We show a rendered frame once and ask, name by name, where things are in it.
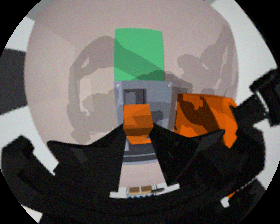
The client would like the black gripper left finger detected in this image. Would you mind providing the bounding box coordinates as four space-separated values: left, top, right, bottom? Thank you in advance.
47 124 127 193

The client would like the orange l-shaped part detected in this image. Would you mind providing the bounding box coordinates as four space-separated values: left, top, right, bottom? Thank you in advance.
123 104 153 144

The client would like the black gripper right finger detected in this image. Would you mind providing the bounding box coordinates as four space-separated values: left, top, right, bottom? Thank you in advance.
149 123 225 186

